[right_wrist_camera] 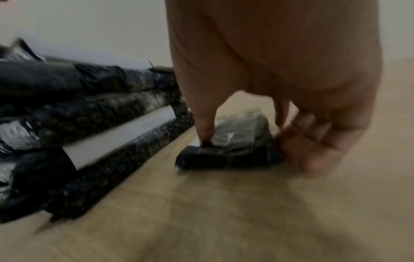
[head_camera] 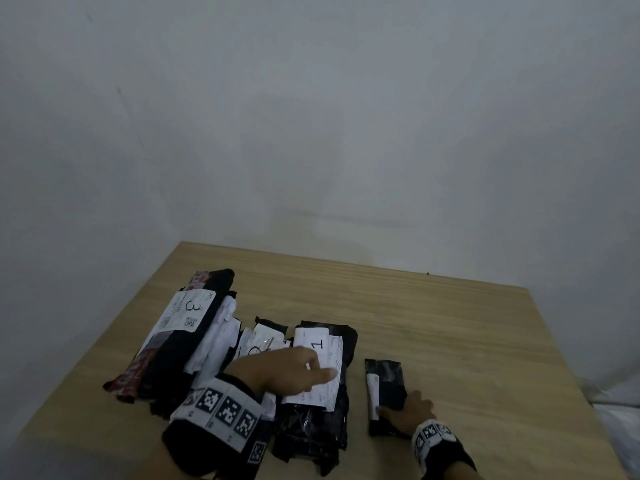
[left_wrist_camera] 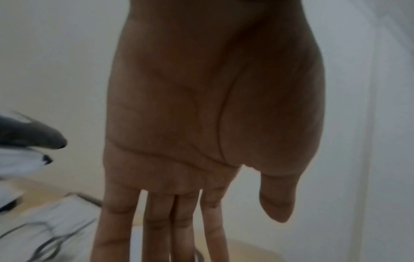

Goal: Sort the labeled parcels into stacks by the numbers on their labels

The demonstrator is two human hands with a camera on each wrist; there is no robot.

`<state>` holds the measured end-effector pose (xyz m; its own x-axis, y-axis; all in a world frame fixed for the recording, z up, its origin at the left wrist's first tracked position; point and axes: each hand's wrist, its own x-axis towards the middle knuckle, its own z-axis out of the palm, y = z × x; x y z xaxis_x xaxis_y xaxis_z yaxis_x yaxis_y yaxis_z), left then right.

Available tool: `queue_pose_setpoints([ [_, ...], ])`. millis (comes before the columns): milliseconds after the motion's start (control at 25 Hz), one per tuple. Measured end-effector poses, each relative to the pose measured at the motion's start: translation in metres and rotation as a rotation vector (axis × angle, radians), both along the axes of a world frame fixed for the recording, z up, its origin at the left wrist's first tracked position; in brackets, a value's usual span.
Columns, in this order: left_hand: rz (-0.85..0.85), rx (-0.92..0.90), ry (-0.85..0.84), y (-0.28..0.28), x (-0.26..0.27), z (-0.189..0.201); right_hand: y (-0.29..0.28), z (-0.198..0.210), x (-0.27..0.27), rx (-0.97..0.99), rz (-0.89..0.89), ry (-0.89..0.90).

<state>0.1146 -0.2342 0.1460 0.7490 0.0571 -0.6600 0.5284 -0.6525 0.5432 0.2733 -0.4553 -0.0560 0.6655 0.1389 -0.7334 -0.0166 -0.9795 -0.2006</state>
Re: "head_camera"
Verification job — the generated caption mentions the white marker wristband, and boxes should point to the white marker wristband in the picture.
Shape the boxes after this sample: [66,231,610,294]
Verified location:
[170,377,268,466]
[411,419,459,474]

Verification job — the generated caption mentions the person's left hand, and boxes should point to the person's left hand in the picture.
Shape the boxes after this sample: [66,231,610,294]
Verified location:
[223,346,339,398]

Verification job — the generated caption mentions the white plastic parcel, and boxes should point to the white plastic parcel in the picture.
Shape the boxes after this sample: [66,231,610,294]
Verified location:
[184,294,242,391]

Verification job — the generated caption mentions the person's right hand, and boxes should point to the person's right hand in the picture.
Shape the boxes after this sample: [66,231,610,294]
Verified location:
[379,389,437,438]

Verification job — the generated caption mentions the person's right forearm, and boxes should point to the person's right forearm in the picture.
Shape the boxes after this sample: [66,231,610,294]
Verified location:
[419,437,487,480]

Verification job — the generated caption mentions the small black parcel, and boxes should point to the small black parcel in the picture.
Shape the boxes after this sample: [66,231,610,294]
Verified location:
[364,358,412,439]

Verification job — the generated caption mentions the black parcel with white label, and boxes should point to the black parcel with white label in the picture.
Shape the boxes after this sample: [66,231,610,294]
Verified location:
[269,320,359,477]

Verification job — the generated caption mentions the black parcel with curled label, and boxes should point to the black parcel with curled label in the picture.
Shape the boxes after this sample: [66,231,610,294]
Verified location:
[233,317,292,421]

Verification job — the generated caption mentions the black red striped parcel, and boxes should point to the black red striped parcel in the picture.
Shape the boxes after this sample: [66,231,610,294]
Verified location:
[103,268,237,420]

